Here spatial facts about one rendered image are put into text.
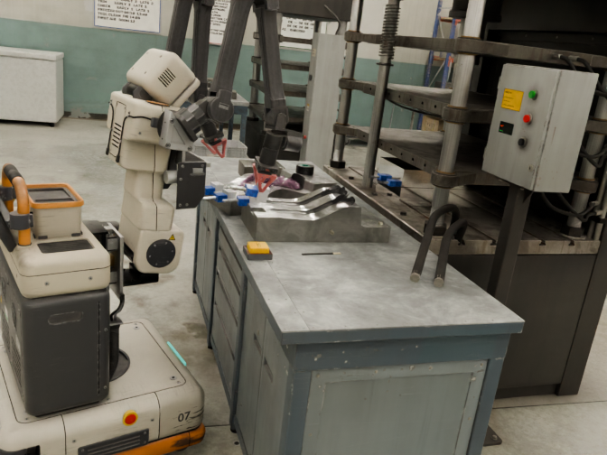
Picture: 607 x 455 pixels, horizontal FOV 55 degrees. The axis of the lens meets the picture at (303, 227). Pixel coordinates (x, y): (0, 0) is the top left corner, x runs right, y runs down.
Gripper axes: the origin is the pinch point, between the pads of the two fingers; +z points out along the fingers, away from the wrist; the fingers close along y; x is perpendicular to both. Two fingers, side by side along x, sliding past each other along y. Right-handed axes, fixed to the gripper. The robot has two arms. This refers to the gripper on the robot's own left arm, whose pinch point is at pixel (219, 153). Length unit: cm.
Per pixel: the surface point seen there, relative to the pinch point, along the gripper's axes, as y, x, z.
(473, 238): -69, -64, 54
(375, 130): 10, -85, 32
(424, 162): -38, -73, 31
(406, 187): -23, -72, 48
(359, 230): -61, -17, 25
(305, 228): -55, 0, 16
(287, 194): -21.4, -13.7, 20.1
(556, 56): -71, -118, -1
